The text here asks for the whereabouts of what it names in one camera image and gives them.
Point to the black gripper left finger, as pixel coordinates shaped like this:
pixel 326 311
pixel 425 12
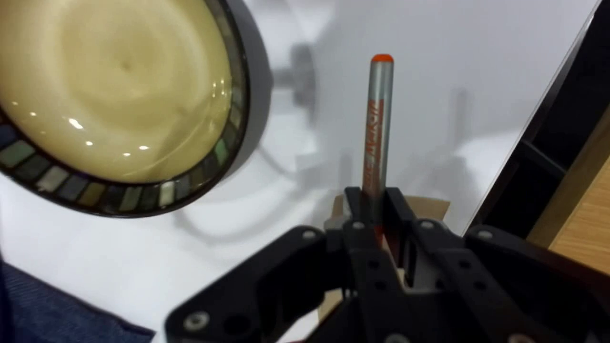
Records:
pixel 298 292

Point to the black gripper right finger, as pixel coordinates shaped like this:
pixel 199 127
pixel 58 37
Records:
pixel 483 287

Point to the silver pen with orange ends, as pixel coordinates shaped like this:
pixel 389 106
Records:
pixel 378 121

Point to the dark rimmed cream bowl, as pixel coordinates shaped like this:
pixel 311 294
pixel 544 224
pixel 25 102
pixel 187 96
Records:
pixel 120 96

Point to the wooden table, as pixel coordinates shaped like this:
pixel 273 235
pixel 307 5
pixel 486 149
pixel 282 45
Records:
pixel 582 210

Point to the blue cloth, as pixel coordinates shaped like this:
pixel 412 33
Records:
pixel 50 311

